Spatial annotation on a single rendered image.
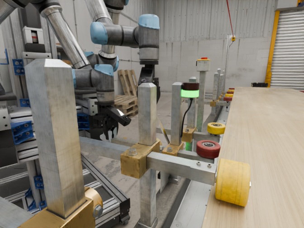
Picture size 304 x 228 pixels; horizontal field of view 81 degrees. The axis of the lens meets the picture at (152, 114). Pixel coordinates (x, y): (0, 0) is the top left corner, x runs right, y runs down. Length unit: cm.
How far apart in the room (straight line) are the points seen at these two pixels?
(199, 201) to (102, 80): 64
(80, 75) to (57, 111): 55
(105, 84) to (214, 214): 58
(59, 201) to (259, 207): 35
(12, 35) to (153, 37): 88
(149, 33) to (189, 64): 785
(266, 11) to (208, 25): 208
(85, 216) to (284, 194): 40
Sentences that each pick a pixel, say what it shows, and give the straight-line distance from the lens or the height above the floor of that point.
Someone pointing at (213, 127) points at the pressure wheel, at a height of 91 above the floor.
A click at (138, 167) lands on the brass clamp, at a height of 95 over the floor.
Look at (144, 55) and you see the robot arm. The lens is 66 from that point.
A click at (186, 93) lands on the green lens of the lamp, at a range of 64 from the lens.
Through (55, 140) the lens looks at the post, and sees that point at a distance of 23.
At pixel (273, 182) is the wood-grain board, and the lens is 53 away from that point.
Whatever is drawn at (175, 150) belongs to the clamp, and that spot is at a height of 87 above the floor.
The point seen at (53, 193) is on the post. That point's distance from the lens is 28.
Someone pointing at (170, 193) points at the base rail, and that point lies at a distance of 74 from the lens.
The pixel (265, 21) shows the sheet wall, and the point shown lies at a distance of 877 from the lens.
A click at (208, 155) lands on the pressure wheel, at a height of 88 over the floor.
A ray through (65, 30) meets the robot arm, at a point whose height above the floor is 132.
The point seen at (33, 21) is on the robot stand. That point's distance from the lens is 125.
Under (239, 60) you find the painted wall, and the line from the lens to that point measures 848.
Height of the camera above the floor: 116
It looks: 14 degrees down
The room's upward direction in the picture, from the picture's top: straight up
